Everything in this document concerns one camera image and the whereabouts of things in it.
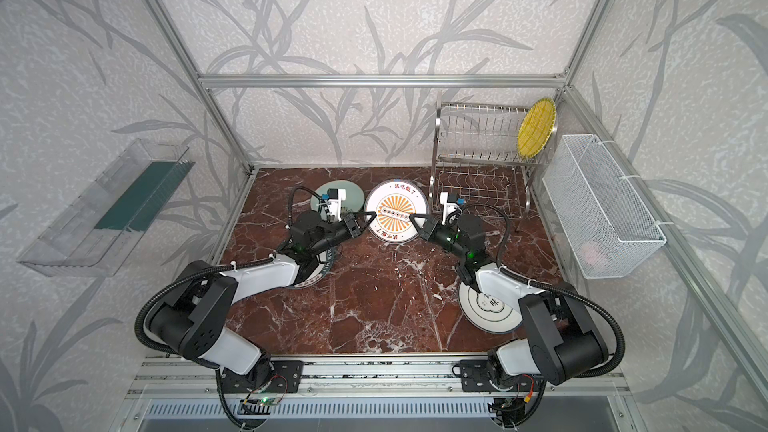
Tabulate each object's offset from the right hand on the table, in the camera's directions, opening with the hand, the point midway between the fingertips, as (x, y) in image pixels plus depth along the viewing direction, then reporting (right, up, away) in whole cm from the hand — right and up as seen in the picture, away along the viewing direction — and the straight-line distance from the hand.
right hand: (411, 209), depth 82 cm
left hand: (-8, 0, -2) cm, 9 cm away
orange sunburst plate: (-5, +2, +1) cm, 6 cm away
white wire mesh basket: (+40, -2, -21) cm, 46 cm away
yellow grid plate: (+36, +23, +3) cm, 43 cm away
